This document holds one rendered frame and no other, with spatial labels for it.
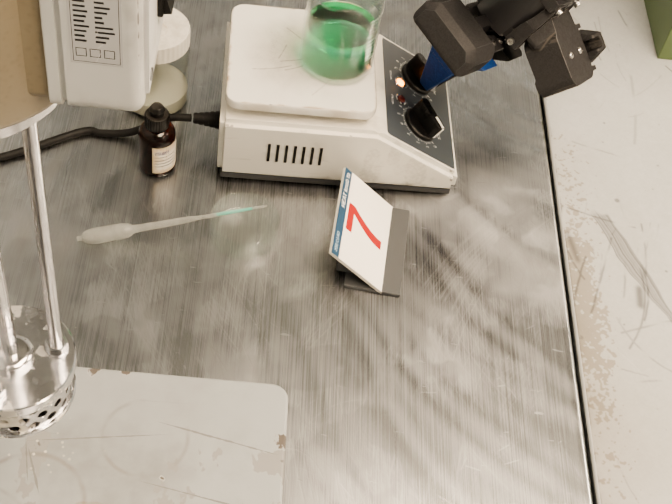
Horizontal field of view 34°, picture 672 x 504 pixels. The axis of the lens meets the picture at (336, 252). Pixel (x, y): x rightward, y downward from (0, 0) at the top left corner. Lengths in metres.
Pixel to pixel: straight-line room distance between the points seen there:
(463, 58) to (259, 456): 0.33
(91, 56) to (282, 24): 0.56
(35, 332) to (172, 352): 0.21
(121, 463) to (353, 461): 0.16
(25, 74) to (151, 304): 0.46
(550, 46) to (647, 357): 0.25
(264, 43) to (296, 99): 0.07
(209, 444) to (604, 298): 0.35
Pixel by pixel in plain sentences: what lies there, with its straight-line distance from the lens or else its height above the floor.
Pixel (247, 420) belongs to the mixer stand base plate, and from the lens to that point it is 0.79.
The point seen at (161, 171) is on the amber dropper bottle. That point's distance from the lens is 0.93.
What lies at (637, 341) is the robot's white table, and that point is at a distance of 0.91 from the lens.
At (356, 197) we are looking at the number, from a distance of 0.89.
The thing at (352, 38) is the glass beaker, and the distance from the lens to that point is 0.86.
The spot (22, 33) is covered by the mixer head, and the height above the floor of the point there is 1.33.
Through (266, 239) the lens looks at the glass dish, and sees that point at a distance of 0.87.
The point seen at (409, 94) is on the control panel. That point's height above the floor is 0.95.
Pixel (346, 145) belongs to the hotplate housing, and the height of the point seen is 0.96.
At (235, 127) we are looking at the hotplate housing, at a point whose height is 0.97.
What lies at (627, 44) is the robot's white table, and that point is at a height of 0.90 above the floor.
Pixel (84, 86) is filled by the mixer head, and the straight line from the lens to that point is 0.41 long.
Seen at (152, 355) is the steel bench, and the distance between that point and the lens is 0.83.
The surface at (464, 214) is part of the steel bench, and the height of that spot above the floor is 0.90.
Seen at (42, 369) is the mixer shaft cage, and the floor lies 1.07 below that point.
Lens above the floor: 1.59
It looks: 51 degrees down
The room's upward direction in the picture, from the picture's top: 11 degrees clockwise
